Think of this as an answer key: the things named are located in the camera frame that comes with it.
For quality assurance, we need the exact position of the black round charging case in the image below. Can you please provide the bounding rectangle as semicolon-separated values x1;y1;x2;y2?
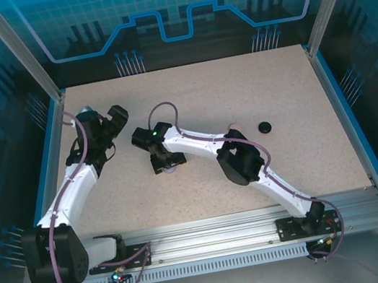
258;120;273;135

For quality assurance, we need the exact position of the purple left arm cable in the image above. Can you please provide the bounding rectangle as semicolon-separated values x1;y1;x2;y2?
25;100;159;283

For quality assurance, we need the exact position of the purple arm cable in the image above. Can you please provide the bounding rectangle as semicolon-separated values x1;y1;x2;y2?
145;74;351;283
25;100;159;283

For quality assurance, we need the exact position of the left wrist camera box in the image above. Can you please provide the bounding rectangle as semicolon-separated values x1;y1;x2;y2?
76;103;99;124

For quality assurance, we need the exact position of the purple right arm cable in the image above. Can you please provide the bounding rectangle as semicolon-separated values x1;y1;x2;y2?
145;74;351;283

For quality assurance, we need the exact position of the aluminium table side rail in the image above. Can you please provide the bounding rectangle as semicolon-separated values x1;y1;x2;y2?
2;92;95;261
303;32;378;208

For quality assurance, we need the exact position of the aluminium front rail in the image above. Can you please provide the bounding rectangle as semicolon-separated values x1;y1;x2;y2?
21;187;378;283

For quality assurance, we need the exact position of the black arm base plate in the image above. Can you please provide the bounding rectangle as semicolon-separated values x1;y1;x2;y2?
86;241;156;277
274;208;345;244

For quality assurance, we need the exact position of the slotted grey cable duct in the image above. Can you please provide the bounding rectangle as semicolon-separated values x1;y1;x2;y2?
74;241;312;283

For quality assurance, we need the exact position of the cable connector with lights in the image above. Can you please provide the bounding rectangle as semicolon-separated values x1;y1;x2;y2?
315;232;340;248
109;266;131;283

